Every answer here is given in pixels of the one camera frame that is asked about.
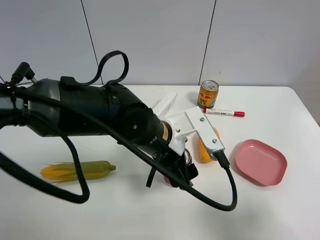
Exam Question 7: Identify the white rectangular carton box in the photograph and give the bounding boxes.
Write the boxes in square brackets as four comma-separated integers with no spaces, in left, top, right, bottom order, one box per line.
[152,91,178,118]

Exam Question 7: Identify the gold energy drink can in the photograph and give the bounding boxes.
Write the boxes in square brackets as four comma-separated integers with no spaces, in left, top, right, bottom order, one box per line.
[197,80,219,109]

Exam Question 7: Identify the red and white marker pen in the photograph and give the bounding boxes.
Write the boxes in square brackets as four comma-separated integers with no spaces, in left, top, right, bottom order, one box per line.
[202,108,245,118]

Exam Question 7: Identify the yellow mango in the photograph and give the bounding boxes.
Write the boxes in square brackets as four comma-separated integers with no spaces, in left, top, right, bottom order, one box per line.
[198,138,217,164]

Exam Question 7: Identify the black braided cable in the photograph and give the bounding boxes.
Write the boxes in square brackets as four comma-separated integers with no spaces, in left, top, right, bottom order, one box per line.
[0,88,238,213]

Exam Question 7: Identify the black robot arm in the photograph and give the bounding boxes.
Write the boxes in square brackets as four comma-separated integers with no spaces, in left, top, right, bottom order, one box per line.
[0,62,198,183]

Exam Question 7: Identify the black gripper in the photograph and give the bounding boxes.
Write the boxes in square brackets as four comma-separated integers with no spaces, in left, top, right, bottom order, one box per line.
[138,143,199,188]

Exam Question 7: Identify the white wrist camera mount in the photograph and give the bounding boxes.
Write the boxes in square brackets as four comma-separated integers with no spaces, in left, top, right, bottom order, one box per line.
[159,106,225,156]

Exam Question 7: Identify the pink square plastic plate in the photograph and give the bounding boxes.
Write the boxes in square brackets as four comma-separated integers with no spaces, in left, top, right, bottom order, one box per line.
[234,139,288,187]

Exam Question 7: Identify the red herbal tea can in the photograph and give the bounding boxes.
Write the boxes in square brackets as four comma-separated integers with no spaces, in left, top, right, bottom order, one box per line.
[164,149,193,186]

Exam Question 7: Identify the corn cob with green husk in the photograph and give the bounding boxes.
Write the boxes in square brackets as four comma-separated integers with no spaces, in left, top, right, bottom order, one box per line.
[40,160,117,184]

